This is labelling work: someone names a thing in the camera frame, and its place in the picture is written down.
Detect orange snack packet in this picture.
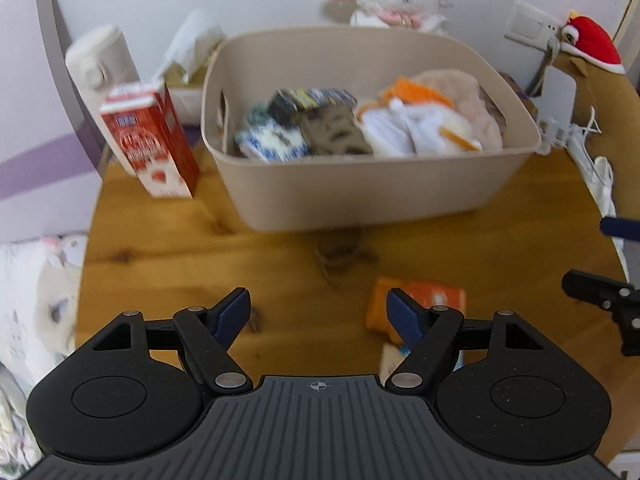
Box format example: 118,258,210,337
364,276,466,346

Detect blue white patterned box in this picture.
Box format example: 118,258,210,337
234,119,310,164

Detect blue white checkered cloth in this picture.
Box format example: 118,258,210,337
359,98,483,157

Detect beige fuzzy plush item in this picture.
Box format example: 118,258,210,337
410,68,506,151

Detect dark blue card box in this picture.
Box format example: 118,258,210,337
267,88,358,126

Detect light blue crumpled cloth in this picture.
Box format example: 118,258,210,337
566,122,617,218

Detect brown plush with red hat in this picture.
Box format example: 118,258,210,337
553,15,639,220

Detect white phone stand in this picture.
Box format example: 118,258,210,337
536,66,577,156

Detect white patterned bedding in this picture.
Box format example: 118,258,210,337
1,234,88,479

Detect red white milk carton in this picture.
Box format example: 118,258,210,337
100,79,200,198

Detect lavender headboard panel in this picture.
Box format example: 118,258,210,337
1,0,104,243

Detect beige plastic storage bin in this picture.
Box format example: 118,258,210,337
201,26,540,232

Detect white tissue pack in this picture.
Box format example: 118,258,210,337
153,10,226,127

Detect white charging cable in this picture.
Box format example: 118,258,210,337
564,105,618,196

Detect white wall socket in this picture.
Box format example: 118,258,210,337
504,0,562,51

